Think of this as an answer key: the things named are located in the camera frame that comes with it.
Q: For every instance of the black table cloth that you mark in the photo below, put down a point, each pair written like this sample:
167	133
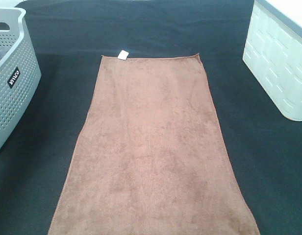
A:
71	36

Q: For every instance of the grey perforated laundry basket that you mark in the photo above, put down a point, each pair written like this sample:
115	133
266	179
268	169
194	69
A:
19	70

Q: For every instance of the brown towel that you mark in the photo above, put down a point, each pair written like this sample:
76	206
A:
150	158

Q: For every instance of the white plastic basket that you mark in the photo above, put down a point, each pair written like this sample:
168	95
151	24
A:
273	52

